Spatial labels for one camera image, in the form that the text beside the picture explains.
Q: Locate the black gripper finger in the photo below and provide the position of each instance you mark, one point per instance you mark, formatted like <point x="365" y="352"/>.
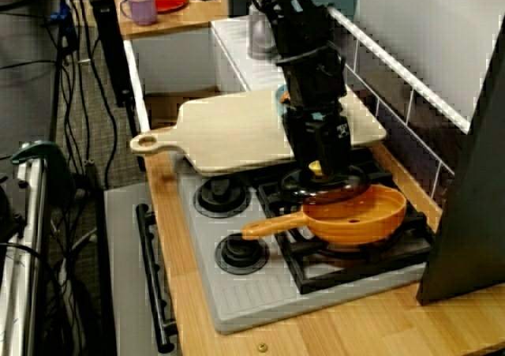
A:
<point x="335" y="154"/>
<point x="303" y="170"/>

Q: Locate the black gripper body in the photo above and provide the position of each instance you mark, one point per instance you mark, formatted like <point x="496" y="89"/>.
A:
<point x="307" y="135"/>

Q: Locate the glass lid with yellow knob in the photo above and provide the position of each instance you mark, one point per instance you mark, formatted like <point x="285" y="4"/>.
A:
<point x="315" y="168"/>

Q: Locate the orange toy frying pan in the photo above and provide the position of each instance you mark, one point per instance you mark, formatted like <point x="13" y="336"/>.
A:
<point x="355" y="222"/>

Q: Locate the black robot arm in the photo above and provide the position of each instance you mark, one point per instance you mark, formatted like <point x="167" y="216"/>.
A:
<point x="300" y="36"/>

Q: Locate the light blue bowl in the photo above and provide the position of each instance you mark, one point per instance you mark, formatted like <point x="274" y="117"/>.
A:
<point x="278" y="109"/>

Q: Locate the light wooden cutting board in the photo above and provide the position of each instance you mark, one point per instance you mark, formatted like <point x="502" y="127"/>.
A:
<point x="229" y="135"/>

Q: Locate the black stove knob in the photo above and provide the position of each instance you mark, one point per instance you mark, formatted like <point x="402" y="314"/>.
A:
<point x="241" y="253"/>
<point x="221" y="196"/>

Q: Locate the grey toy faucet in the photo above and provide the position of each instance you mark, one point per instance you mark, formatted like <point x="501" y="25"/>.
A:
<point x="258" y="36"/>

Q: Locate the black burner grate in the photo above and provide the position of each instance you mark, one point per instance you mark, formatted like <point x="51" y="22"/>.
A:
<point x="355" y="273"/>

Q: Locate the grey toy stove top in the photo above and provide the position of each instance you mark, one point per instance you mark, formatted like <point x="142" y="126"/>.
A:
<point x="244" y="300"/>

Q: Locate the black slanted panel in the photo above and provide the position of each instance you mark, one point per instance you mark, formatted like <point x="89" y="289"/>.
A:
<point x="465" y="214"/>

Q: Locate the white toy sink basin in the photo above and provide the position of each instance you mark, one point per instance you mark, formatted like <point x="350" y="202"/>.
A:
<point x="177" y="64"/>

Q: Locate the small brass screw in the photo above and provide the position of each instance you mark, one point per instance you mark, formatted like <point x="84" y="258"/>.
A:
<point x="262" y="347"/>

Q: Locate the orange plate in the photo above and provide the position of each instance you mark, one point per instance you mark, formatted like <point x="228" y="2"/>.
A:
<point x="171" y="1"/>

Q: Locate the toy oven door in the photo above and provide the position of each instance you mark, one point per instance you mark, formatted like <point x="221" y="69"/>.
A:
<point x="126" y="273"/>

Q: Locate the purple plastic cup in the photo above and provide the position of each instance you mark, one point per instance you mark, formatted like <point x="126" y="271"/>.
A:
<point x="140" y="10"/>

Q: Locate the green clamp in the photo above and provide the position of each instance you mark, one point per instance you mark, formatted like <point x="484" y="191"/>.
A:
<point x="59" y="170"/>

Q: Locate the black metal post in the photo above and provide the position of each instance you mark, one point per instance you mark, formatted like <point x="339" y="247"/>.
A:
<point x="112" y="56"/>

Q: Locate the aluminium frame rail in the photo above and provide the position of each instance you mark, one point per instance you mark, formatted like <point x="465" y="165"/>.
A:
<point x="27" y="253"/>

